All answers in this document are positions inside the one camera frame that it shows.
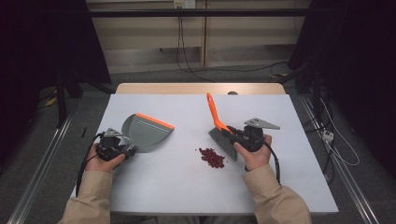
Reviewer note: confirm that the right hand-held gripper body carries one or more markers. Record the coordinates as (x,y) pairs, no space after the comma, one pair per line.
(250,138)

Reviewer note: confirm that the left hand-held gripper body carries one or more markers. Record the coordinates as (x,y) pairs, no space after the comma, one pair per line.
(109,146)

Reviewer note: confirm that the orange brush with grey bristles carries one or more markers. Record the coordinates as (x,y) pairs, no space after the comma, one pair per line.
(214,115)

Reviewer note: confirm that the grey dustpan with orange lip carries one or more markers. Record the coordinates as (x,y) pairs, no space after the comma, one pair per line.
(146,133)

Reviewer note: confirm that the red and green beans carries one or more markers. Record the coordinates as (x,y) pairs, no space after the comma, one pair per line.
(212,157)

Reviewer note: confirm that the person's left hand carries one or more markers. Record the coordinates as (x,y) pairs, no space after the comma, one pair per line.
(102,163)

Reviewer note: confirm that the person's right hand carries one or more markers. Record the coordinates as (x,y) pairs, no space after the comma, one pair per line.
(257,157)

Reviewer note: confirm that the small dark round object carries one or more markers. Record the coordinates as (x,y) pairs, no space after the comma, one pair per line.
(232,92)

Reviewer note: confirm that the white table mat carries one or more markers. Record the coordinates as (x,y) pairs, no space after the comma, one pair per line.
(171,186)

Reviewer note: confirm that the wooden table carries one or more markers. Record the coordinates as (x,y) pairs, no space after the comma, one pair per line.
(186,88)

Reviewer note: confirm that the white power strip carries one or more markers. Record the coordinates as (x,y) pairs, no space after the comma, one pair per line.
(328,136)

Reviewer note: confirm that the black horizontal bar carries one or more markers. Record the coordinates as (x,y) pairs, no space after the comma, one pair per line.
(199,12)

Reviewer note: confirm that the black curtain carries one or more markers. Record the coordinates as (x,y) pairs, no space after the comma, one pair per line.
(358,62)
(43,40)

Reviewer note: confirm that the metal floor rail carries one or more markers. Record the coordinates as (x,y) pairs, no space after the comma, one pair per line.
(40,169)
(342,174)

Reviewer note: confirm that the white wall outlet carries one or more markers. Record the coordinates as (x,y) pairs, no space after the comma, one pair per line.
(184,3)

